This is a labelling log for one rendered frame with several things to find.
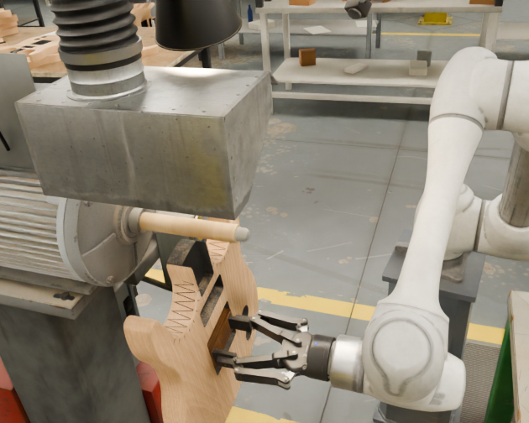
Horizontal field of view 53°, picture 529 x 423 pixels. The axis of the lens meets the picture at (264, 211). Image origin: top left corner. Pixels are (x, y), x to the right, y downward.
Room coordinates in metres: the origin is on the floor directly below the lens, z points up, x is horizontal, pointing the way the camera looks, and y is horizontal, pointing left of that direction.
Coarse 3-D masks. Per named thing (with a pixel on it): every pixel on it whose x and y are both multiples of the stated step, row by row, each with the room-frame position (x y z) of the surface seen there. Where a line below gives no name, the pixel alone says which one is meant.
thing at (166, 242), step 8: (176, 216) 1.03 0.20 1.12; (184, 216) 1.03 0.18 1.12; (192, 216) 1.03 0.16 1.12; (160, 232) 1.03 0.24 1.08; (160, 240) 1.03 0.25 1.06; (168, 240) 1.02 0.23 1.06; (176, 240) 1.01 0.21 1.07; (200, 240) 1.02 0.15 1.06; (160, 248) 1.03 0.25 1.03; (168, 248) 1.02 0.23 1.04; (160, 256) 1.03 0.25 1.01; (168, 256) 1.02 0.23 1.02; (144, 280) 1.05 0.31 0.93; (152, 280) 1.05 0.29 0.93; (168, 280) 1.03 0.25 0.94; (168, 288) 1.05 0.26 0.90
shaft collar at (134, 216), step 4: (136, 208) 0.82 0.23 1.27; (140, 208) 0.82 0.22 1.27; (132, 212) 0.81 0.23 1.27; (136, 212) 0.81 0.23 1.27; (140, 212) 0.81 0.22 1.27; (128, 216) 0.81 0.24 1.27; (132, 216) 0.80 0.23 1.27; (136, 216) 0.80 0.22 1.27; (140, 216) 0.81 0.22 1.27; (128, 220) 0.80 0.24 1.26; (132, 220) 0.80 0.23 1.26; (136, 220) 0.80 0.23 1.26; (128, 224) 0.80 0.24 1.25; (132, 224) 0.80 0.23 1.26; (136, 224) 0.79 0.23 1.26; (132, 228) 0.80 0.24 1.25; (136, 228) 0.79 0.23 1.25; (140, 228) 0.80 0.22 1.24; (140, 232) 0.80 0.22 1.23
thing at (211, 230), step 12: (144, 216) 0.81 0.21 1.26; (156, 216) 0.80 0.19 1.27; (168, 216) 0.80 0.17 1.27; (144, 228) 0.80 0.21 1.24; (156, 228) 0.79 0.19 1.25; (168, 228) 0.78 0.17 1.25; (180, 228) 0.77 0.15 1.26; (192, 228) 0.76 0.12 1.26; (204, 228) 0.76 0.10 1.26; (216, 228) 0.75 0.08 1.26; (228, 228) 0.75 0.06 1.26; (216, 240) 0.75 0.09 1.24; (228, 240) 0.74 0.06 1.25
